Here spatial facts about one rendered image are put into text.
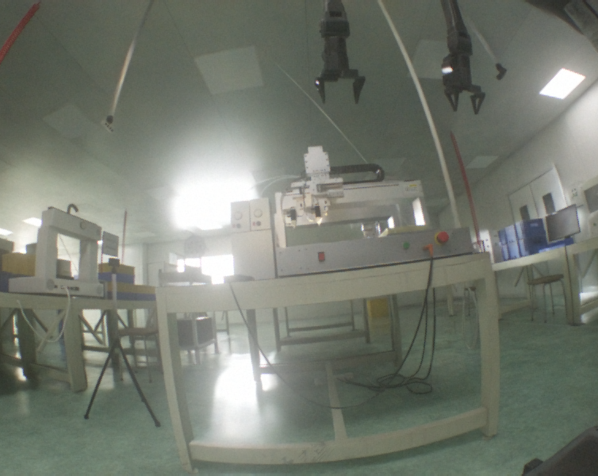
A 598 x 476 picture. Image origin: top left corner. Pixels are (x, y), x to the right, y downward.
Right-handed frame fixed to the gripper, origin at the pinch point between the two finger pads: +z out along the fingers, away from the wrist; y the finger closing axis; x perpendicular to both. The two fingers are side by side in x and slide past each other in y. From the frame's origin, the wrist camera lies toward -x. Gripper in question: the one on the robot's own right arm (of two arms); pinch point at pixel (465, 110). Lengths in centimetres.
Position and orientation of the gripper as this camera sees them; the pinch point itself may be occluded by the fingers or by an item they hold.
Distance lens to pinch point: 106.2
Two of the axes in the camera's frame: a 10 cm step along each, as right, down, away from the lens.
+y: -9.9, 0.8, -0.8
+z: 0.5, 9.5, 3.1
